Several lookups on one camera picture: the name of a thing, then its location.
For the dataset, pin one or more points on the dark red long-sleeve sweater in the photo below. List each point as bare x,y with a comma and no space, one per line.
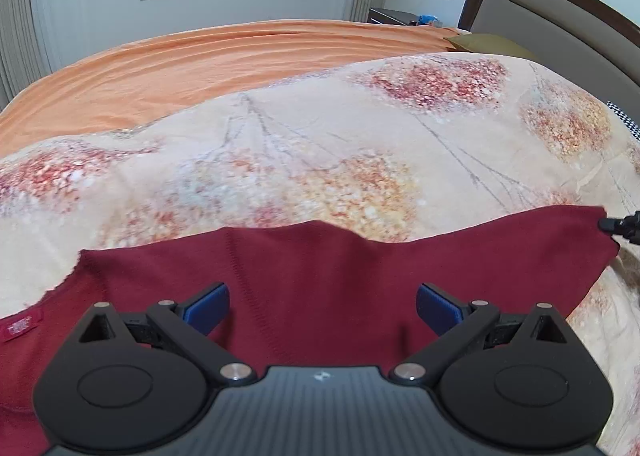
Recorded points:
310,293

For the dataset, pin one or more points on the dark wooden nightstand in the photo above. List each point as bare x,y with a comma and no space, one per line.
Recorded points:
391,17

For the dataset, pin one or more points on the brown padded headboard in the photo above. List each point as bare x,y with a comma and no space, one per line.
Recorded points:
585,41

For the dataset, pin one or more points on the black white checkered cloth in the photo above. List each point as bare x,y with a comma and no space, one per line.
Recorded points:
629,123

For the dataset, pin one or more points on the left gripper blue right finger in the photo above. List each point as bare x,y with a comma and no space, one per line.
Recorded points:
460,328

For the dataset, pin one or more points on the olive green pillow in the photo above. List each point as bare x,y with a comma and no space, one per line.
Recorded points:
490,44

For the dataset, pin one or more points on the blue item on nightstand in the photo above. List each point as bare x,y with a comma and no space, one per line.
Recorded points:
430,20

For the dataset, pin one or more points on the beige left curtain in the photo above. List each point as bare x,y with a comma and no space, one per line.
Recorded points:
23,59

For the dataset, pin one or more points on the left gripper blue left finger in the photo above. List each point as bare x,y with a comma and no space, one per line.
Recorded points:
184,327

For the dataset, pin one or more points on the orange bed sheet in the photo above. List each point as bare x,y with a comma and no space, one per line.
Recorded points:
136,83

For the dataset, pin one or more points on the floral beige quilt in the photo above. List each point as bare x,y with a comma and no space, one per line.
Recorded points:
393,150

